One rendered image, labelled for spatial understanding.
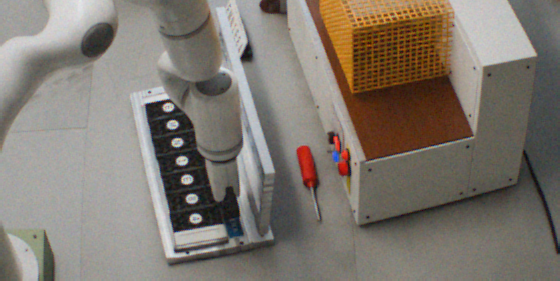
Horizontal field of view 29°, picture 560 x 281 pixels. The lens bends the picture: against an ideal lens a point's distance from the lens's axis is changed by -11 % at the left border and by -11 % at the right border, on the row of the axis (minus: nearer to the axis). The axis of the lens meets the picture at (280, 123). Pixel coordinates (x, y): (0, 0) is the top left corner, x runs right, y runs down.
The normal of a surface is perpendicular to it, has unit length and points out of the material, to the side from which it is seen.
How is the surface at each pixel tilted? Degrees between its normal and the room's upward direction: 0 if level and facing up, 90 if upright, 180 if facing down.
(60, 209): 0
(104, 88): 0
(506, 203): 0
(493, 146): 90
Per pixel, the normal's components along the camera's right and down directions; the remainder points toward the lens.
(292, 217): -0.04, -0.67
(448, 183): 0.23, 0.72
